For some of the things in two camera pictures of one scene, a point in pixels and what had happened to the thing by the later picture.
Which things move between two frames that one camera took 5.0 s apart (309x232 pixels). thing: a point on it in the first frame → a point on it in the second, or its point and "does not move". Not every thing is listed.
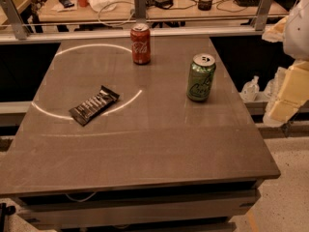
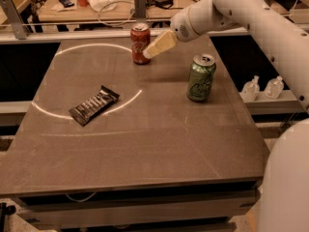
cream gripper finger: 295,84 → 185,26
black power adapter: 164,3 does not move
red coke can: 140,40 does not move
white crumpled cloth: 101,3 does not move
